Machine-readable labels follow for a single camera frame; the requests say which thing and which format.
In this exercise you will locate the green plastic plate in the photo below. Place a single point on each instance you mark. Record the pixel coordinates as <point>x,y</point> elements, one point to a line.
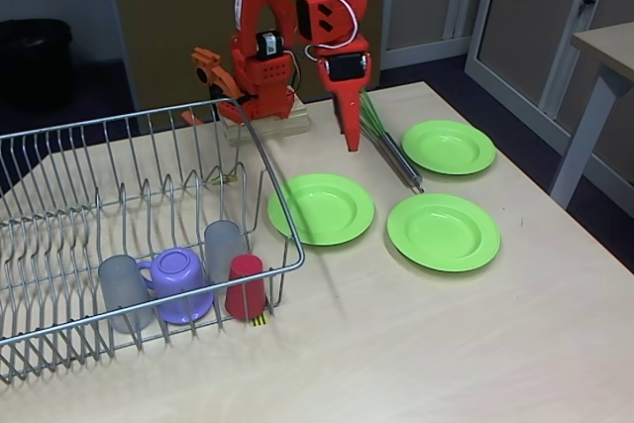
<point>317,205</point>
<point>441,232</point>
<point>448,148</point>

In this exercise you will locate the wooden base block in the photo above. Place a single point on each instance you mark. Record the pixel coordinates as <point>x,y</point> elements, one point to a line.
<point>292,123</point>

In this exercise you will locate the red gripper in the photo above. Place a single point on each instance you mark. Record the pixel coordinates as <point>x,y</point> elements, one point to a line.
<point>344,67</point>

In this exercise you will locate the beige side table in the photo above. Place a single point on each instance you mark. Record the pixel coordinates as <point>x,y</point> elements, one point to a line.
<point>609,41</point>

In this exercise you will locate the black cabinet lock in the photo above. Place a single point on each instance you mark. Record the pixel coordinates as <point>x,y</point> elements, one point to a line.
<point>587,1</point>

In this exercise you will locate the grey translucent plastic cup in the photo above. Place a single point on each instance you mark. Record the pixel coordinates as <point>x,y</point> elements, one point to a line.
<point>124,294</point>
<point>220,249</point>

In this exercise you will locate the red plastic cup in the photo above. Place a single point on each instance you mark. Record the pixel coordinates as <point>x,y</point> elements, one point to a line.
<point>245,289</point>

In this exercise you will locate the small yellow green tape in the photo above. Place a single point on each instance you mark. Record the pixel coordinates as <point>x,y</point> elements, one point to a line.
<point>228,178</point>

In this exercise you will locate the yellow black striped tape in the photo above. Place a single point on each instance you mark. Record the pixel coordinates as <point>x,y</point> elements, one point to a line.
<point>259,322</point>

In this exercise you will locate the black trash bin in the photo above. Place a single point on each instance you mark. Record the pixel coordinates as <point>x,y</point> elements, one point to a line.
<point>34,66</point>

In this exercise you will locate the grey framed sliding cabinet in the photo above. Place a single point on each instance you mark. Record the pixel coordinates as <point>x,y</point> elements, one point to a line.
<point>520,22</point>

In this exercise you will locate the orange table clamp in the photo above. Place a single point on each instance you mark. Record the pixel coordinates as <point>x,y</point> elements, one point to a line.
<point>223,78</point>

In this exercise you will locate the purple plastic mug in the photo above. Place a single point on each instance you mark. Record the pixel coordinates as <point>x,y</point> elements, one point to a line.
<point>178,284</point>

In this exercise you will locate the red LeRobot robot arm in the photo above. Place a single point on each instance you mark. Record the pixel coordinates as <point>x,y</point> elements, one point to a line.
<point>257,71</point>

